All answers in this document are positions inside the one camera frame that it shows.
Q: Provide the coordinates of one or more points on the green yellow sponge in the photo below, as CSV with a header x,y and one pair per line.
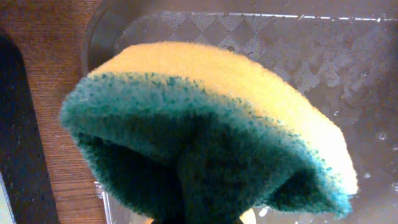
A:
x,y
191,133

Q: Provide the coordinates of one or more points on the large dark serving tray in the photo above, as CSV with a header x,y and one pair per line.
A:
x,y
342,55

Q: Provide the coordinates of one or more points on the small black water tray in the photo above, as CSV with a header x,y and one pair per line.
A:
x,y
23,166

